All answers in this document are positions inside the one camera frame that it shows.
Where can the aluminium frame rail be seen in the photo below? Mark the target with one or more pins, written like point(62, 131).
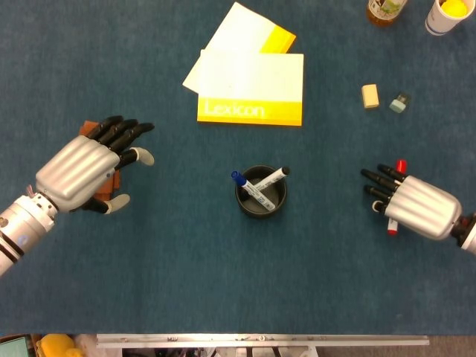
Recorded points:
point(260, 340)

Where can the tea bottle with green label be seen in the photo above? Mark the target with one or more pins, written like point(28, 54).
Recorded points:
point(381, 16)

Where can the yellow white Lexicon notebook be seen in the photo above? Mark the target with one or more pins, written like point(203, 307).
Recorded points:
point(249, 82)

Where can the blue felt table cover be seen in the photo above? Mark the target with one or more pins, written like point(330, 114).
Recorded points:
point(186, 260)

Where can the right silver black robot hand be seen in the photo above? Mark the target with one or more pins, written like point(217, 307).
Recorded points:
point(424, 208)

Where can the blue cap whiteboard marker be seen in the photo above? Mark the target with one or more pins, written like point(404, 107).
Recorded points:
point(240, 180)

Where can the cream eraser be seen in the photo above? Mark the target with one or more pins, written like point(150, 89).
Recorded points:
point(370, 96)

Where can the black round cup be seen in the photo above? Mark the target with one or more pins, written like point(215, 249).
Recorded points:
point(260, 213)

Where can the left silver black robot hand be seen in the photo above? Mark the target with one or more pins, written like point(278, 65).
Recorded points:
point(74, 171)

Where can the red cap whiteboard marker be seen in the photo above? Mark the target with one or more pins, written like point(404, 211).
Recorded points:
point(401, 166)

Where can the brown folded cloth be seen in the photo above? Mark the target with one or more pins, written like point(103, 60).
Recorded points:
point(111, 186)

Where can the black cap whiteboard marker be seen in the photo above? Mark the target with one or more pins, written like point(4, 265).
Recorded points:
point(277, 176)

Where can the yellow soft object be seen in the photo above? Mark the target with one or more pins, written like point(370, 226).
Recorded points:
point(56, 346)

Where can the teal flat box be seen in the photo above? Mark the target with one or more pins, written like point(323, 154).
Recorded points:
point(13, 347)

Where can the white paper cup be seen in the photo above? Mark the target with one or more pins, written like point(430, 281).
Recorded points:
point(439, 22)

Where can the yellow white plain notebook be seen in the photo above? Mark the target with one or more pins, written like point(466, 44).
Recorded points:
point(238, 29)

